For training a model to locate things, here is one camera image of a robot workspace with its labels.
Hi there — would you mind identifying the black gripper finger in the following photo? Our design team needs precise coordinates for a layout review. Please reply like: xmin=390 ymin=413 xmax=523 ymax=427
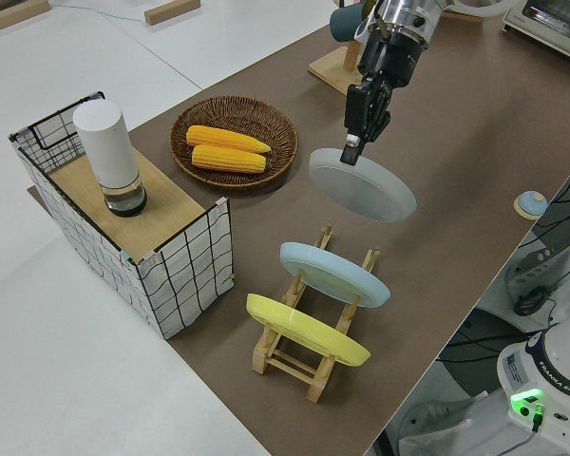
xmin=366 ymin=81 xmax=392 ymax=144
xmin=340 ymin=81 xmax=370 ymax=166

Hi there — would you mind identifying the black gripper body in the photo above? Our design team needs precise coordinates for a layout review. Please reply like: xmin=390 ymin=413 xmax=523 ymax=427
xmin=357 ymin=26 xmax=429 ymax=91

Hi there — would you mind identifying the gray plate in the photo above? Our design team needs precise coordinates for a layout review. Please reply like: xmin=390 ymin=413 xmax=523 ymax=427
xmin=308 ymin=147 xmax=418 ymax=224

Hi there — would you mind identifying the light blue plate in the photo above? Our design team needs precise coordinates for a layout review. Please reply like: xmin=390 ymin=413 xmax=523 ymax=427
xmin=278 ymin=240 xmax=392 ymax=310

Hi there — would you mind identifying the yellow plate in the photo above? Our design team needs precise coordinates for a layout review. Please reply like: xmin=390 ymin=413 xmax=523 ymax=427
xmin=245 ymin=293 xmax=372 ymax=369

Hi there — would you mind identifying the wooden plate rack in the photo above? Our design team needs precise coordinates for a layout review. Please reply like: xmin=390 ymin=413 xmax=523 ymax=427
xmin=251 ymin=221 xmax=383 ymax=406

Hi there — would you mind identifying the wooden mug stand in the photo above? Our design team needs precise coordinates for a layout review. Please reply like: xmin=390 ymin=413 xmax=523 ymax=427
xmin=307 ymin=39 xmax=365 ymax=95

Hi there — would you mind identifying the dark teal mug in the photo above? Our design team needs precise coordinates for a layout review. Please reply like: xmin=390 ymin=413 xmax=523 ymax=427
xmin=329 ymin=3 xmax=370 ymax=44

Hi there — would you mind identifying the brown table mat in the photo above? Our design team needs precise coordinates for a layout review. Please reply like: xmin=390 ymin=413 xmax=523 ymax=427
xmin=26 ymin=0 xmax=570 ymax=456

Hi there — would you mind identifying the yellow corn cob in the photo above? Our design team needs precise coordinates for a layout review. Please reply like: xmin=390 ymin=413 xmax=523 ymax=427
xmin=185 ymin=123 xmax=273 ymax=156
xmin=190 ymin=143 xmax=268 ymax=175

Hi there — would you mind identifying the white toaster oven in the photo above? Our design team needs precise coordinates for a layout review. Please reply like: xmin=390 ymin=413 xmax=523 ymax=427
xmin=499 ymin=0 xmax=570 ymax=54

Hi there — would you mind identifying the round wicker basket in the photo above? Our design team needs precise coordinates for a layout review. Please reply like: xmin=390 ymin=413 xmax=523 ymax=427
xmin=169 ymin=96 xmax=300 ymax=189

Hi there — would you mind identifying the wooden block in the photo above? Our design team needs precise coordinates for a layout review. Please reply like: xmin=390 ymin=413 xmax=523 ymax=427
xmin=143 ymin=0 xmax=202 ymax=27
xmin=0 ymin=0 xmax=51 ymax=35

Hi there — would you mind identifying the light wooden board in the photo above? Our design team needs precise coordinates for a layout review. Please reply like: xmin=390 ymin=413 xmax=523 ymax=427
xmin=47 ymin=146 xmax=206 ymax=265

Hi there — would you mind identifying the white cylindrical bottle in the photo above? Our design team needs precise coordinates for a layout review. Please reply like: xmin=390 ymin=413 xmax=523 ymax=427
xmin=72 ymin=98 xmax=150 ymax=219

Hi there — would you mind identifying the wire basket with checked liner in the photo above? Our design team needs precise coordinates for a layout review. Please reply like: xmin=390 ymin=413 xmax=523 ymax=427
xmin=8 ymin=89 xmax=234 ymax=341

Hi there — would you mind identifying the black coiled cable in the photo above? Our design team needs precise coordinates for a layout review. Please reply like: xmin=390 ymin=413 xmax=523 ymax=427
xmin=512 ymin=287 xmax=548 ymax=317

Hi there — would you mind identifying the thin teal wire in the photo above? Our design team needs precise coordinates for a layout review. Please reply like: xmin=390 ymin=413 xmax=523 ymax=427
xmin=51 ymin=0 xmax=146 ymax=23

